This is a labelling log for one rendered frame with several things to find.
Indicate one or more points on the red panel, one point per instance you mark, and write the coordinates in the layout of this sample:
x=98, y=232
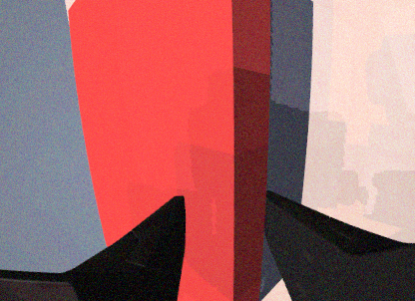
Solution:
x=173, y=96

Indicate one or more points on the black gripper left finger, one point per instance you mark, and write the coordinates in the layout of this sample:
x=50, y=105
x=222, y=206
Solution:
x=144, y=265

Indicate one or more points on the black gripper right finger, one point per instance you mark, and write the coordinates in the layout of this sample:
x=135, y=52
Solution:
x=324, y=259

